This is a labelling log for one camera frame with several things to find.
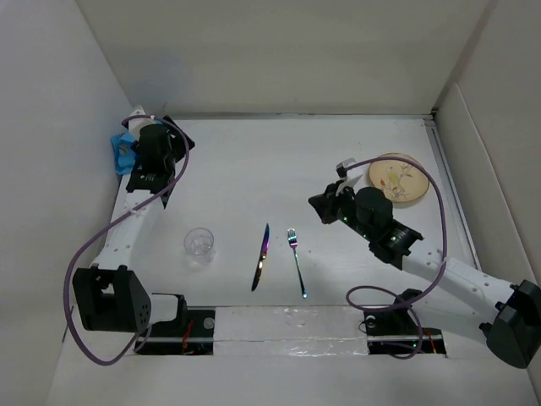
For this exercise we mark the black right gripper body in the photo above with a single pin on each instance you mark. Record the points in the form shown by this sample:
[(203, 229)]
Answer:
[(341, 206)]

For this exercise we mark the blue space-print cloth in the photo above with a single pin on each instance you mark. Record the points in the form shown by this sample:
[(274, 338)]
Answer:
[(123, 154)]

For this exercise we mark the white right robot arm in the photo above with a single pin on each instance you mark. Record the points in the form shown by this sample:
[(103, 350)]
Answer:
[(505, 316)]

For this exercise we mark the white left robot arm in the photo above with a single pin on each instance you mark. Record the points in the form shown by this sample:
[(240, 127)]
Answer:
[(109, 295)]

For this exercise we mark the beige bird-pattern plate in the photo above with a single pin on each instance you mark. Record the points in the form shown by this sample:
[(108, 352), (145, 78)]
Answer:
[(402, 183)]

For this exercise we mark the iridescent fork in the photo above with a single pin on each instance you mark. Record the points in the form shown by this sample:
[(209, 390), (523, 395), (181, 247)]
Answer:
[(292, 240)]

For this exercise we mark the clear plastic cup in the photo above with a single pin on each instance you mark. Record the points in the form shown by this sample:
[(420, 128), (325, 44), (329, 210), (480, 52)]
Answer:
[(199, 244)]

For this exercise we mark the iridescent knife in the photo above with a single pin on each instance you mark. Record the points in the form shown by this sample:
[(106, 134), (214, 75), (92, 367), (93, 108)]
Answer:
[(262, 257)]

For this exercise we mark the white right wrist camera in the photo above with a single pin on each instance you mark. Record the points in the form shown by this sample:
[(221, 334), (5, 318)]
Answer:
[(348, 173)]

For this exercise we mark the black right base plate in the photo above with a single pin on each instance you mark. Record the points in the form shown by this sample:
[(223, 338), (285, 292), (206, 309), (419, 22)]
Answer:
[(396, 333)]

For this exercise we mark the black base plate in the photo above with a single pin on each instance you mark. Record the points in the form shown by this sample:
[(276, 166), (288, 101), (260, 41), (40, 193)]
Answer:
[(396, 333), (189, 335)]

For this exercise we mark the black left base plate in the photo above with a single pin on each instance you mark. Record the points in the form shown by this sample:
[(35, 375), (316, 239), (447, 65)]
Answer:
[(189, 335)]

